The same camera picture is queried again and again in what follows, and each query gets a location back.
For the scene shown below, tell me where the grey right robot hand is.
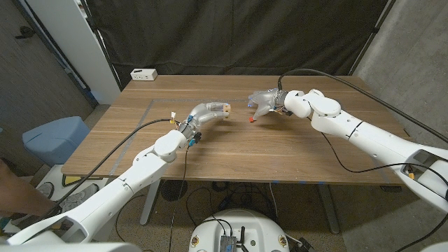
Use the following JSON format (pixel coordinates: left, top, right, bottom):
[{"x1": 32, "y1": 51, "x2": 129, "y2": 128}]
[{"x1": 247, "y1": 88, "x2": 288, "y2": 122}]

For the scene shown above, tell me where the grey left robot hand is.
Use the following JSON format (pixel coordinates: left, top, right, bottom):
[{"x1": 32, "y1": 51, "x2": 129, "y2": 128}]
[{"x1": 178, "y1": 101, "x2": 228, "y2": 138}]

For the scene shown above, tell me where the large wooden board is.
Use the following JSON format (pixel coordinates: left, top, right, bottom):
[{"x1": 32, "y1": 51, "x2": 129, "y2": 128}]
[{"x1": 110, "y1": 98, "x2": 395, "y2": 176}]

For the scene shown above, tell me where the white power strip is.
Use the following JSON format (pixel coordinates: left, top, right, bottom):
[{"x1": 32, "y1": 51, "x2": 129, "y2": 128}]
[{"x1": 129, "y1": 68, "x2": 159, "y2": 82}]

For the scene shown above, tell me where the black backdrop curtain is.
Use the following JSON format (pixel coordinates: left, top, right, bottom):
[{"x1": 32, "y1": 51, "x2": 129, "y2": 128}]
[{"x1": 82, "y1": 0, "x2": 398, "y2": 88}]

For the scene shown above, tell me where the round black floor grille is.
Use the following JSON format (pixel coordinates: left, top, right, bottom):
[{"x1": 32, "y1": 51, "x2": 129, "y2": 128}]
[{"x1": 160, "y1": 179, "x2": 189, "y2": 202}]

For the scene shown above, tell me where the white table leg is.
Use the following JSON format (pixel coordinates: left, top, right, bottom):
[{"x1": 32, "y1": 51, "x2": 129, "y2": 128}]
[{"x1": 139, "y1": 178, "x2": 162, "y2": 226}]

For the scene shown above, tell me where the black backdrop stand pole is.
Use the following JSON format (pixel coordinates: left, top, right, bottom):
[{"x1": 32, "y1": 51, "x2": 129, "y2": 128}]
[
  {"x1": 349, "y1": 0, "x2": 398, "y2": 76},
  {"x1": 80, "y1": 0, "x2": 124, "y2": 92}
]

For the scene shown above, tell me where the grey table leg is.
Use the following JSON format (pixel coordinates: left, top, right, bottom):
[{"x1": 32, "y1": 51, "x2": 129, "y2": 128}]
[{"x1": 316, "y1": 183, "x2": 341, "y2": 235}]

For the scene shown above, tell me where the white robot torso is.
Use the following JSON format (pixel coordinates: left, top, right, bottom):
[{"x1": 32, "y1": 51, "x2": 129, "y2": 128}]
[{"x1": 188, "y1": 209, "x2": 291, "y2": 252}]

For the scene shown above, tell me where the grey electronics module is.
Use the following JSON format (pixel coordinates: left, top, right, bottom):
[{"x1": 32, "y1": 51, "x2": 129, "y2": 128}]
[{"x1": 219, "y1": 234, "x2": 238, "y2": 252}]

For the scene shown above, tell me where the white cabinet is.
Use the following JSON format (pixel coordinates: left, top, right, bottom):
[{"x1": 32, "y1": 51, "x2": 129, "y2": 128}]
[{"x1": 26, "y1": 0, "x2": 122, "y2": 105}]

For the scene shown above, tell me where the light blue stool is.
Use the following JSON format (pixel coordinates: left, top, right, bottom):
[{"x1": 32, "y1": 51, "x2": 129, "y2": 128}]
[{"x1": 22, "y1": 115, "x2": 91, "y2": 167}]

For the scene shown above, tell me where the grey sneaker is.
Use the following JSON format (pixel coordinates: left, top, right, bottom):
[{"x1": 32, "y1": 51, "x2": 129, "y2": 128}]
[
  {"x1": 36, "y1": 181, "x2": 56, "y2": 200},
  {"x1": 59, "y1": 183, "x2": 99, "y2": 213}
]

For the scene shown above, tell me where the black floor device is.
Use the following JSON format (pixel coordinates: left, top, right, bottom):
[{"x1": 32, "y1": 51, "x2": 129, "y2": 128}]
[{"x1": 297, "y1": 237, "x2": 316, "y2": 252}]

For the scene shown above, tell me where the person's bare leg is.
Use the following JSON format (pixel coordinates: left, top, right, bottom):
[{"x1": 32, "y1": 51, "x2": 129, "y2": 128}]
[{"x1": 0, "y1": 159, "x2": 57, "y2": 218}]

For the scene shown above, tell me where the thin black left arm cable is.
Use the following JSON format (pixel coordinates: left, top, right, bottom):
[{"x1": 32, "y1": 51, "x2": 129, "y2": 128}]
[{"x1": 167, "y1": 145, "x2": 190, "y2": 252}]

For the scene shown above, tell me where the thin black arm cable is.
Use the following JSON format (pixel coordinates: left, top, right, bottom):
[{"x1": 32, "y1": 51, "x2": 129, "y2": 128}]
[
  {"x1": 307, "y1": 117, "x2": 448, "y2": 252},
  {"x1": 167, "y1": 145, "x2": 190, "y2": 252}
]

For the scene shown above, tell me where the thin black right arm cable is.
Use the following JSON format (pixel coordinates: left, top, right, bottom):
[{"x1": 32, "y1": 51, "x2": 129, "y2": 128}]
[{"x1": 307, "y1": 117, "x2": 448, "y2": 252}]

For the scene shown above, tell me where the black floor cable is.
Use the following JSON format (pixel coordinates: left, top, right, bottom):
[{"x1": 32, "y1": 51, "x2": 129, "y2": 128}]
[{"x1": 184, "y1": 187, "x2": 214, "y2": 228}]

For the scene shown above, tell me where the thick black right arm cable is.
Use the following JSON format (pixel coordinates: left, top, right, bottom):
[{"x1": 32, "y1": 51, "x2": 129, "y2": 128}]
[{"x1": 277, "y1": 68, "x2": 448, "y2": 144}]

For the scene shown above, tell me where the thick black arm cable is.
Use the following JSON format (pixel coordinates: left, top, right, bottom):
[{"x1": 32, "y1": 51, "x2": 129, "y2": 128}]
[
  {"x1": 34, "y1": 118, "x2": 179, "y2": 221},
  {"x1": 277, "y1": 68, "x2": 448, "y2": 144}
]

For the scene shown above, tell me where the white floor cable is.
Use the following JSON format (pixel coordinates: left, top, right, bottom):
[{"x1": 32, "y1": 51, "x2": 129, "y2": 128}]
[{"x1": 268, "y1": 181, "x2": 280, "y2": 221}]

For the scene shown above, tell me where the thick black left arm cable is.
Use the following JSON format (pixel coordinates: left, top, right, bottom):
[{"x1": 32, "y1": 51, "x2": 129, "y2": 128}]
[{"x1": 34, "y1": 118, "x2": 179, "y2": 221}]

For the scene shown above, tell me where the dark wall rail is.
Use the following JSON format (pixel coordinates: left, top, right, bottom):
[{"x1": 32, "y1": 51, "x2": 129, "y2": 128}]
[{"x1": 12, "y1": 0, "x2": 99, "y2": 106}]

